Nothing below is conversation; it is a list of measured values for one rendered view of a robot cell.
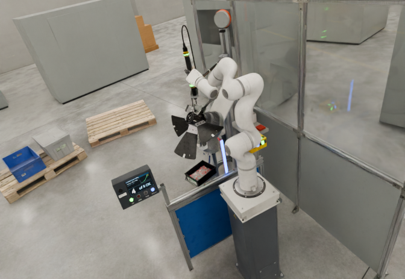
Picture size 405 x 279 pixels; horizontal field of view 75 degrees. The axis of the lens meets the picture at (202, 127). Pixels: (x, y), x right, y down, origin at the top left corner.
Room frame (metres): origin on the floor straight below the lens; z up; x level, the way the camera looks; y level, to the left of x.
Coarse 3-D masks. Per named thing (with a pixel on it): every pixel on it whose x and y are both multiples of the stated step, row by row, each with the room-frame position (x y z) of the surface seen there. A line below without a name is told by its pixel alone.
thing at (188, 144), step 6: (186, 132) 2.01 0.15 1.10; (186, 138) 1.98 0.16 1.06; (192, 138) 1.97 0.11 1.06; (180, 144) 1.97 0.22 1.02; (186, 144) 1.95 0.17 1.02; (192, 144) 1.94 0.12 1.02; (174, 150) 1.97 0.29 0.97; (180, 150) 1.94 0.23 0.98; (186, 150) 1.92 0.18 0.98; (192, 150) 1.90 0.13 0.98; (180, 156) 1.91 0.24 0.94; (186, 156) 1.88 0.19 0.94; (192, 156) 1.87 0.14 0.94
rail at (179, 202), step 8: (256, 160) 1.73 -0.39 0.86; (224, 176) 1.62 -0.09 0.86; (232, 176) 1.64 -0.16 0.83; (208, 184) 1.57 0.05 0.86; (216, 184) 1.58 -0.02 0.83; (192, 192) 1.52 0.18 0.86; (200, 192) 1.53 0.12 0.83; (208, 192) 1.55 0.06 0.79; (176, 200) 1.47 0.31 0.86; (184, 200) 1.48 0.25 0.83; (192, 200) 1.50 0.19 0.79; (168, 208) 1.43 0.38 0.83; (176, 208) 1.45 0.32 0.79
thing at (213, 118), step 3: (207, 111) 2.18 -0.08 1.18; (210, 111) 2.14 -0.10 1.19; (207, 114) 2.11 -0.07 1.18; (210, 114) 2.09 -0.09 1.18; (213, 114) 2.10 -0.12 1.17; (216, 114) 2.13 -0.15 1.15; (207, 117) 2.08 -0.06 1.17; (210, 117) 2.07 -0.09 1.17; (213, 117) 2.08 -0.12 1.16; (216, 117) 2.10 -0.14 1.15; (207, 120) 2.07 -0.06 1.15; (210, 120) 2.05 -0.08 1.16; (213, 120) 2.05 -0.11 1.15; (216, 120) 2.05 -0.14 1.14; (210, 123) 2.02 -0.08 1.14; (213, 123) 2.03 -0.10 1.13; (216, 123) 2.04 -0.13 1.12
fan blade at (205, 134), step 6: (198, 126) 1.94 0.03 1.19; (204, 126) 1.91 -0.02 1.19; (210, 126) 1.88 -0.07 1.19; (216, 126) 1.85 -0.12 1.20; (198, 132) 1.86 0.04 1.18; (204, 132) 1.83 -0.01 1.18; (210, 132) 1.80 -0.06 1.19; (216, 132) 1.77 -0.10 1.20; (204, 138) 1.76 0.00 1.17; (210, 138) 1.73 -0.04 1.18
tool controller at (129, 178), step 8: (144, 168) 1.44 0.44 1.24; (120, 176) 1.42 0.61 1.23; (128, 176) 1.38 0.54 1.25; (136, 176) 1.37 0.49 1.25; (144, 176) 1.38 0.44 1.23; (152, 176) 1.39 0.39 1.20; (112, 184) 1.33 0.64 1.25; (120, 184) 1.32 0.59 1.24; (128, 184) 1.33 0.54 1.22; (136, 184) 1.35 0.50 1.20; (144, 184) 1.36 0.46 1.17; (152, 184) 1.37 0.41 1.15; (120, 192) 1.29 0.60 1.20; (128, 192) 1.32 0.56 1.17; (152, 192) 1.35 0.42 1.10; (120, 200) 1.29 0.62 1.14; (128, 200) 1.30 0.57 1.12; (136, 200) 1.31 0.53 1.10
